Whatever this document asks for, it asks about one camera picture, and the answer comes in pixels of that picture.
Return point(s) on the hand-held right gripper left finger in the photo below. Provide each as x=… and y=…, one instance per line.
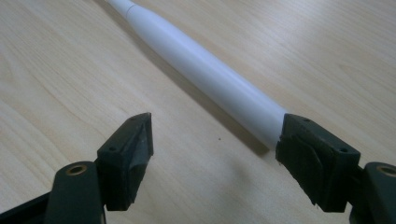
x=124, y=161

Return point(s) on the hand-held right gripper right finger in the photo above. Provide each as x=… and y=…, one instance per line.
x=317, y=161

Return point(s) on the white electric toothbrush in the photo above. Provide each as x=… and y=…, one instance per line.
x=199, y=65

